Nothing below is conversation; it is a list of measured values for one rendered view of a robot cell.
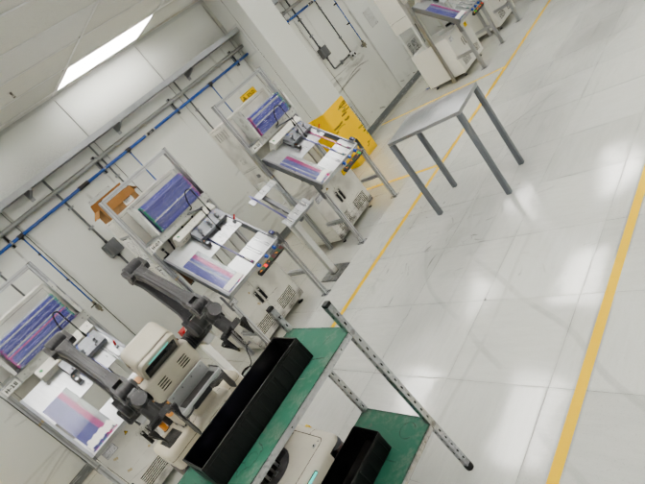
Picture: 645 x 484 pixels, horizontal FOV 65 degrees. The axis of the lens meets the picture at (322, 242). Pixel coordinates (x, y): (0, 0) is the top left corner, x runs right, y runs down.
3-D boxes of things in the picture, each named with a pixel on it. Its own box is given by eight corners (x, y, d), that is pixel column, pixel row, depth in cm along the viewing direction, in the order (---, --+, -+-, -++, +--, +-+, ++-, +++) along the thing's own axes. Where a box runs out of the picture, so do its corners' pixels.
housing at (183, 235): (218, 215, 470) (215, 205, 459) (182, 252, 444) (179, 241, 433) (211, 212, 473) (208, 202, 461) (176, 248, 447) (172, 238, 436)
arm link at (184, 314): (136, 265, 237) (121, 280, 232) (135, 254, 226) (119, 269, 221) (212, 322, 236) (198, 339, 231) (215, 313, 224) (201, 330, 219)
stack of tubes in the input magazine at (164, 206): (202, 194, 454) (180, 171, 446) (162, 231, 428) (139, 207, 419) (196, 197, 464) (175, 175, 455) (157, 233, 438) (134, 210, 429)
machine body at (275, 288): (307, 296, 491) (267, 251, 471) (266, 352, 455) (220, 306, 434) (273, 300, 542) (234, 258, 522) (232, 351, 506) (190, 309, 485)
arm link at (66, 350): (67, 333, 209) (45, 354, 203) (60, 326, 204) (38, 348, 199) (142, 385, 195) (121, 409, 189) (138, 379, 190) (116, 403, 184)
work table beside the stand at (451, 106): (512, 193, 393) (458, 110, 366) (438, 215, 444) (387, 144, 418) (524, 160, 419) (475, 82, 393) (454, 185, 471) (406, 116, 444)
